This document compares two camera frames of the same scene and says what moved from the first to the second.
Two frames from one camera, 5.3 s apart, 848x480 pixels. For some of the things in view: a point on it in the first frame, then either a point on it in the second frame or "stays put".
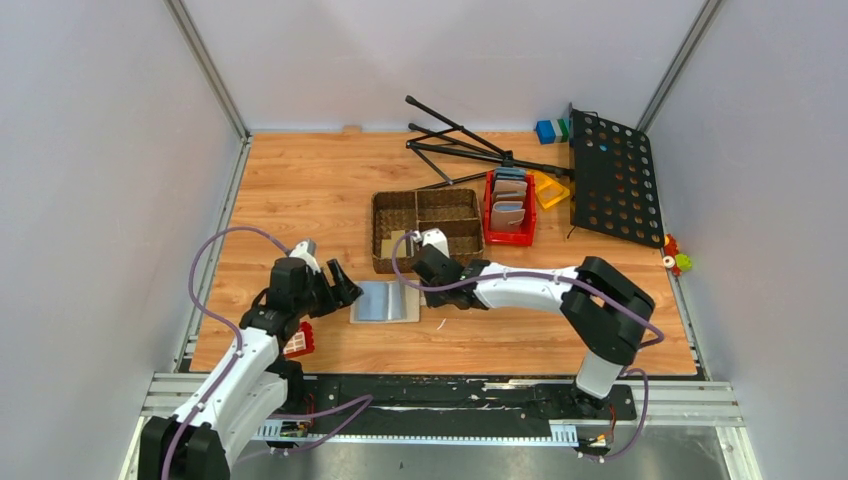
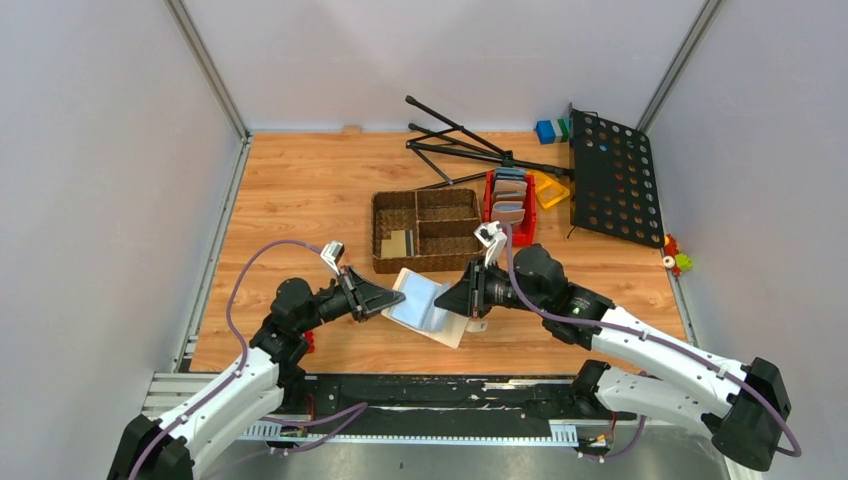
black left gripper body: x=319 y=297 to x=350 y=284
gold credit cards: x=388 y=245 stays put
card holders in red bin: x=509 y=194 stays put
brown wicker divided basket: x=455 y=211 stays put
